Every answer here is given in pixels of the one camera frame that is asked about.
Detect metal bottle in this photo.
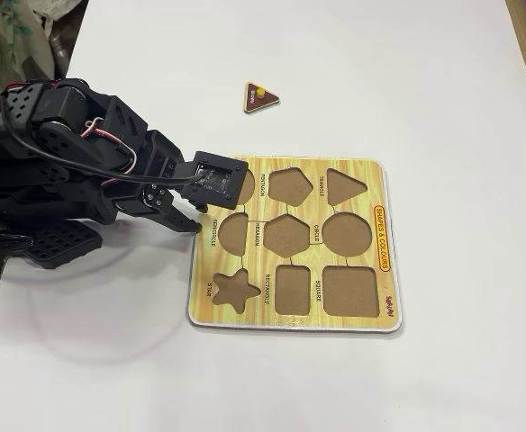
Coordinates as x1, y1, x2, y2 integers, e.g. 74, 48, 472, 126
48, 30, 74, 69

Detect wooden shapes puzzle board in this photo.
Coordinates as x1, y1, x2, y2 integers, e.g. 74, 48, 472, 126
186, 155, 403, 337

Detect white plastic bag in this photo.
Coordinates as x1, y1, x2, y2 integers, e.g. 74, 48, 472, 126
32, 0, 89, 23

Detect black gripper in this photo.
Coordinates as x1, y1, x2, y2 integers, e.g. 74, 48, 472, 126
131, 129, 209, 235

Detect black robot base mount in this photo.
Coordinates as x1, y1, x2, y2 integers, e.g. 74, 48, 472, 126
0, 218, 104, 271

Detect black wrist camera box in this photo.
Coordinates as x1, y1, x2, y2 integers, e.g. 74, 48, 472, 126
182, 151, 249, 211

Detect black camera cable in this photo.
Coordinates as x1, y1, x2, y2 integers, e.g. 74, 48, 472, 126
0, 107, 199, 184

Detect brown triangle piece yellow pin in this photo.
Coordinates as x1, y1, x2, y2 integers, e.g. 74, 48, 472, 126
243, 81, 280, 113

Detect red white servo wire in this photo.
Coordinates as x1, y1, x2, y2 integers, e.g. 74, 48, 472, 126
81, 116, 139, 179

